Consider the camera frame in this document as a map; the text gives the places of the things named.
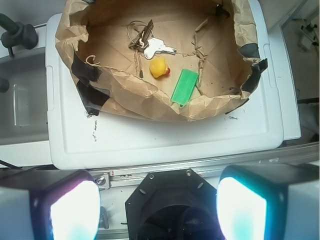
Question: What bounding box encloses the glowing white gripper right finger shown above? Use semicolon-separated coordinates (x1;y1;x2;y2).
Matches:
216;163;320;240

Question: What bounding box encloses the glowing white gripper left finger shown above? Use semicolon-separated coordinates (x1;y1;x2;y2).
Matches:
0;169;101;240

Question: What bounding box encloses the yellow rubber duck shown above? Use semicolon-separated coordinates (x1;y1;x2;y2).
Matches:
149;56;171;79

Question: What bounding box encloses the clear plastic container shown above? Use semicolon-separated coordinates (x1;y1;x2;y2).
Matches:
12;83;48;128

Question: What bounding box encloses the green rectangular block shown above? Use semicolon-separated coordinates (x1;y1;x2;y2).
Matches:
171;69;199;107

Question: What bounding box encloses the brown paper bag tray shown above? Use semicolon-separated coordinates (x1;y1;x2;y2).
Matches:
55;0;268;122

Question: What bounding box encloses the grey clamp knob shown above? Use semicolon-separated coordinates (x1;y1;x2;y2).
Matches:
0;13;39;58

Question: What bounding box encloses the bunch of silver keys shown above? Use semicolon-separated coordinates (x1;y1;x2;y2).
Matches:
126;19;177;60

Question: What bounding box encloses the aluminium extrusion rail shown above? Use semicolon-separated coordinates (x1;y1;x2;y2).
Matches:
88;142;320;191

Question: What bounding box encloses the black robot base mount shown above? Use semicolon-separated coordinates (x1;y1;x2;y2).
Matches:
125;174;223;240

